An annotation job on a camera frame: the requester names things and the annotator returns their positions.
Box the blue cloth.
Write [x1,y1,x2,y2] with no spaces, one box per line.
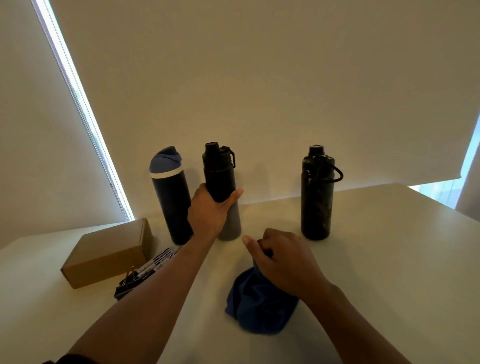
[224,249,300,336]

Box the person's left hand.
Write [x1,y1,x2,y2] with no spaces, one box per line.
[187,182,245,243]

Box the person's left forearm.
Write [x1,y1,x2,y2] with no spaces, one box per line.
[65,232,218,364]

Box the black binder clip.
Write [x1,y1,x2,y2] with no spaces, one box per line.
[113,266,157,302]

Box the black white striped marker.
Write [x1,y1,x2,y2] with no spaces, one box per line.
[136,248,181,280]
[142,258,170,280]

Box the black grey gradient bottle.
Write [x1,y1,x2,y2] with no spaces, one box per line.
[202,141,242,242]

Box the navy bottle with blue lid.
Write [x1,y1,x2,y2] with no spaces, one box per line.
[149,145,194,246]

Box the beaded blind chain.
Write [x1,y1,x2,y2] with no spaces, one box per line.
[31,0,131,221]

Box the black bottle with loop handle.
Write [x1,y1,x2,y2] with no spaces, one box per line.
[300,144,344,241]

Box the person's right forearm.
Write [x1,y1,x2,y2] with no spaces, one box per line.
[303,284,412,364]

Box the person's right hand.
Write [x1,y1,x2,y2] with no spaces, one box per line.
[241,227,335,303]

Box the brown paper box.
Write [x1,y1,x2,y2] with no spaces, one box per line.
[60,217,154,290]

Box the barcode label black marker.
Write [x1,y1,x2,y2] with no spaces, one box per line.
[133,247,175,275]

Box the bright side window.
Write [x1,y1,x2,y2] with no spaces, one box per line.
[408,112,480,210]

